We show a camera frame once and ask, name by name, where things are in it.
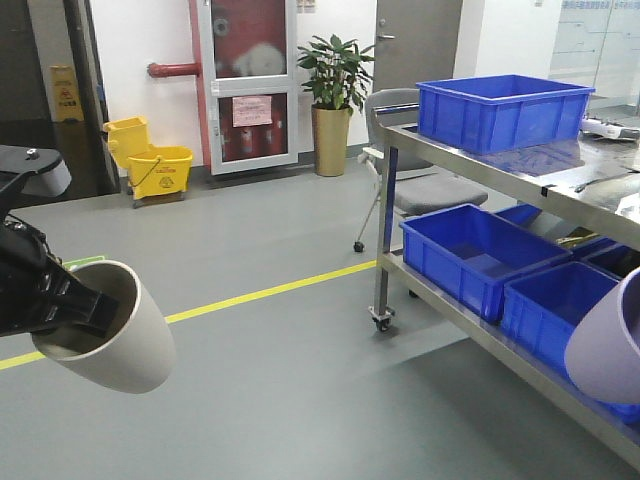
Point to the blue bin lower shelf front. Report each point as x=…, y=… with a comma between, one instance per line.
x=543, y=310

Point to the plant in gold pot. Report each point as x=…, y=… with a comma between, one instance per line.
x=338, y=81

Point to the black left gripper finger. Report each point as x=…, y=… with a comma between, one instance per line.
x=85, y=304

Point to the red fire hose cabinet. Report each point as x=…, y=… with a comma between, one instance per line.
x=246, y=86

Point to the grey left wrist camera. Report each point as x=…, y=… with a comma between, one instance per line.
x=49, y=174

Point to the lavender plastic cup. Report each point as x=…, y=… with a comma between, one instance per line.
x=602, y=355

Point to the yellow mop bucket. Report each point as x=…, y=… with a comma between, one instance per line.
x=153, y=171

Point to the beige plastic cup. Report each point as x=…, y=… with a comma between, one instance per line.
x=138, y=352

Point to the grey office chair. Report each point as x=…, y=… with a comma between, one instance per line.
x=421, y=187

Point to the blue bin shelf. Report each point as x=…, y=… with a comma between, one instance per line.
x=543, y=310
x=472, y=254

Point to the blue bin lower shelf left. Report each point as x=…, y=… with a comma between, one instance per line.
x=472, y=254

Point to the yellow wet floor sign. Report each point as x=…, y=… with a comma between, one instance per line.
x=67, y=103

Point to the stainless steel trolley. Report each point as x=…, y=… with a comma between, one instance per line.
x=557, y=188

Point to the blue bin on trolley top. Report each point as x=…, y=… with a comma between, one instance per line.
x=486, y=115

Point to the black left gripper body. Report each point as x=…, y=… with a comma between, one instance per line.
x=33, y=282

